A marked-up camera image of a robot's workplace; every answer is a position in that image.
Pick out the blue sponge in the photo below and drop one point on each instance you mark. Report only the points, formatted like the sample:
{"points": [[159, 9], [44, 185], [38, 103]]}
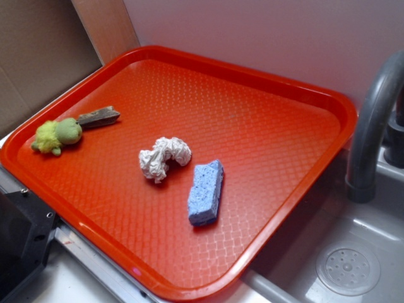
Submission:
{"points": [[204, 197]]}

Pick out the brown cardboard panel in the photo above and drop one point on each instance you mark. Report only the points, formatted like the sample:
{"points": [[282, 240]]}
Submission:
{"points": [[49, 46]]}

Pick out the round sink drain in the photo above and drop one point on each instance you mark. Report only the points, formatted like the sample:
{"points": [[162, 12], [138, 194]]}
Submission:
{"points": [[348, 268]]}

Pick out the grey curved faucet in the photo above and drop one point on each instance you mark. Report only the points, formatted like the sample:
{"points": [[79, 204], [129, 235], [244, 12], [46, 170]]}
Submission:
{"points": [[380, 119]]}

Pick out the crumpled white paper towel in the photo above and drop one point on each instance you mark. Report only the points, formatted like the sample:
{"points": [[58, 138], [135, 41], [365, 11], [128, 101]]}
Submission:
{"points": [[153, 163]]}

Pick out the green plush turtle toy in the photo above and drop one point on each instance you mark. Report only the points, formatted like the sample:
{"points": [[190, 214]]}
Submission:
{"points": [[52, 136]]}

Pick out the orange plastic tray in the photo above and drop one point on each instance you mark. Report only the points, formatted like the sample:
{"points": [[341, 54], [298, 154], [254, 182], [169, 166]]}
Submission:
{"points": [[274, 137]]}

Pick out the aluminium frame rail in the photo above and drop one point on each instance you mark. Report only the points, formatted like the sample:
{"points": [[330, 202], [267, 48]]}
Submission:
{"points": [[77, 271]]}

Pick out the grey plastic sink basin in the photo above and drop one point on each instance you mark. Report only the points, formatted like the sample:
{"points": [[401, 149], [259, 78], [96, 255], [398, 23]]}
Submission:
{"points": [[285, 269]]}

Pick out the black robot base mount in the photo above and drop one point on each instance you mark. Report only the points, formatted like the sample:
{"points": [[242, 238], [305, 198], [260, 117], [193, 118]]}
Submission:
{"points": [[27, 229]]}

